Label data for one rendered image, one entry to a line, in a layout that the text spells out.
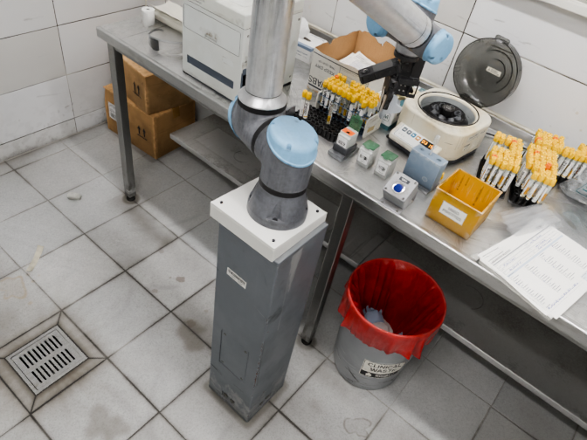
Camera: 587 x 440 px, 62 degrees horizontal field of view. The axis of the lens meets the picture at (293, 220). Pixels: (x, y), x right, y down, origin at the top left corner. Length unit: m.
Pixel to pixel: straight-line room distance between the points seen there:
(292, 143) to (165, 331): 1.21
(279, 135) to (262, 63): 0.16
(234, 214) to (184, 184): 1.50
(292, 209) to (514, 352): 1.17
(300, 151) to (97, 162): 1.91
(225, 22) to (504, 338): 1.49
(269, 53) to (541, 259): 0.86
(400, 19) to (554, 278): 0.74
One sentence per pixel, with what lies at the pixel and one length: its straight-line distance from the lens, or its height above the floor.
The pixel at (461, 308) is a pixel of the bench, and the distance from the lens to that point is 2.06.
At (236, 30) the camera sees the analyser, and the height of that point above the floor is 1.12.
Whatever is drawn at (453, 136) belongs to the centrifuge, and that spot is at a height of 0.98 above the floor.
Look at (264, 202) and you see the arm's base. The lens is 1.13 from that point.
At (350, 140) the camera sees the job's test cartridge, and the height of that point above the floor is 0.94.
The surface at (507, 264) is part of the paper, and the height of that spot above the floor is 0.89.
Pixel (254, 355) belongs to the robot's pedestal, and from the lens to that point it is 1.51.
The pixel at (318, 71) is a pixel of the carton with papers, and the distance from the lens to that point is 1.77.
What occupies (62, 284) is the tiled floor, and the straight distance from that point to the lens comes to 2.27.
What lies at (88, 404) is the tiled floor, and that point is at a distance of 1.95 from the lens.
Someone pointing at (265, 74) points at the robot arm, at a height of 1.22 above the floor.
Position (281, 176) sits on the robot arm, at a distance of 1.08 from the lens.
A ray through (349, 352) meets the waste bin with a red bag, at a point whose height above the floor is 0.20.
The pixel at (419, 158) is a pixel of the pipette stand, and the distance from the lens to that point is 1.44.
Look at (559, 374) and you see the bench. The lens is 2.08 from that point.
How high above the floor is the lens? 1.73
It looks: 43 degrees down
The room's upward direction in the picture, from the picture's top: 12 degrees clockwise
